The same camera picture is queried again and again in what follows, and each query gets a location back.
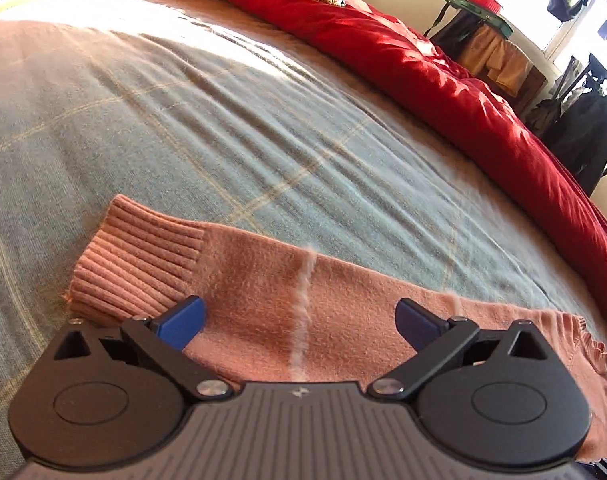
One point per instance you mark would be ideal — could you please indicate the green folding table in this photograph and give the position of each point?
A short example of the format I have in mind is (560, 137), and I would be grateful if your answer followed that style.
(488, 17)

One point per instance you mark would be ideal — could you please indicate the pink striped knit sweater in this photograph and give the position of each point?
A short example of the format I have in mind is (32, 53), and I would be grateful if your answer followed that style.
(263, 285)

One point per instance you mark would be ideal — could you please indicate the tan hanging cloth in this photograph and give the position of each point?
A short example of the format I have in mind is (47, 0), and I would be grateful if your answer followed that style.
(496, 60)

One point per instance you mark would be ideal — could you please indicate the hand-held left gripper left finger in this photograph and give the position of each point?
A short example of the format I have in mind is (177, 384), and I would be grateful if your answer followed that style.
(183, 323)

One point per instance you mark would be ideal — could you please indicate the grey-blue plaid bed sheet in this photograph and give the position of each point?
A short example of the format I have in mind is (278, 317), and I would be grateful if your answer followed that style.
(183, 135)

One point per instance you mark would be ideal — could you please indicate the dark hanging jackets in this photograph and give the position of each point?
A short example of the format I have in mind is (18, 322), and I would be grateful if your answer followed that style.
(583, 130)

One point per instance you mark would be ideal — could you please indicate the red plastic basin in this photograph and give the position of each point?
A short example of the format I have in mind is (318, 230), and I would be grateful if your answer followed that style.
(483, 0)

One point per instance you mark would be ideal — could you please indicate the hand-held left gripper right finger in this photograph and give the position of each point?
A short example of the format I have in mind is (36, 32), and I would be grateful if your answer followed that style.
(418, 326)

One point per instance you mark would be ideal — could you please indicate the red quilt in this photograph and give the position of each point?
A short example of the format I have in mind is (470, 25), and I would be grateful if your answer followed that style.
(433, 75)

